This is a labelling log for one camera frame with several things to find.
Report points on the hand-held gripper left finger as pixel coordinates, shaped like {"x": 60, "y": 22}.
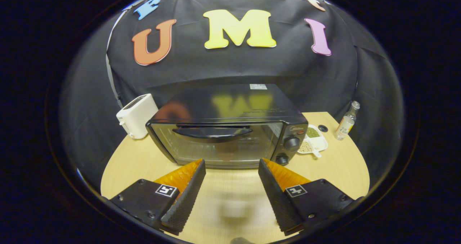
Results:
{"x": 189, "y": 199}

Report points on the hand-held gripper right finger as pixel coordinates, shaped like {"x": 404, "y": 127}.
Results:
{"x": 275, "y": 199}

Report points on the black toaster oven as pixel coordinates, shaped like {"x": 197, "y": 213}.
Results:
{"x": 230, "y": 107}

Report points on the white bread toaster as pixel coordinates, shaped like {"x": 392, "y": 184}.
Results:
{"x": 138, "y": 114}

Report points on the white divided seasoning plate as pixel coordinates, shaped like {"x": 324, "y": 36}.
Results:
{"x": 318, "y": 139}

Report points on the small black round cap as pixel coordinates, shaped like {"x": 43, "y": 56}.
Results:
{"x": 323, "y": 128}

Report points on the clear glass bottle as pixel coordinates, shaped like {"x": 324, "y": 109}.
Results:
{"x": 345, "y": 125}

